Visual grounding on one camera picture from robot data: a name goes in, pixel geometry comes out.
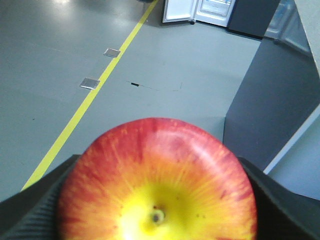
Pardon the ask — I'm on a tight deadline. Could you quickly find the white fridge interior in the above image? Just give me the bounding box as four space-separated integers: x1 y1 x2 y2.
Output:
195 0 236 27

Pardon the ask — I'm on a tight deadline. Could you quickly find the red yellow apple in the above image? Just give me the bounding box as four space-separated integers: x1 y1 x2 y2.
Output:
56 118 258 240

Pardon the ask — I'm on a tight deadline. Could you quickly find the dark grey island panel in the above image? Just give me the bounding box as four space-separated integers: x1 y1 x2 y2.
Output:
223 38 320 170

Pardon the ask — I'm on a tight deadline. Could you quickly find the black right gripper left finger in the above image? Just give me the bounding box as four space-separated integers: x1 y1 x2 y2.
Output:
0 154 80 240

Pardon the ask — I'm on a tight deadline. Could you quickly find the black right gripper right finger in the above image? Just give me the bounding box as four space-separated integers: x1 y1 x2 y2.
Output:
238 157 320 240

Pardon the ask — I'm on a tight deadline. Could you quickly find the open fridge door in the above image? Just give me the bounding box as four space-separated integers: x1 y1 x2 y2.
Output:
162 0 197 23

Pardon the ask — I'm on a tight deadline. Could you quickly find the steel floor socket plate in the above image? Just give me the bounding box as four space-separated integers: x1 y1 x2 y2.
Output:
79 77 100 90
103 48 121 58

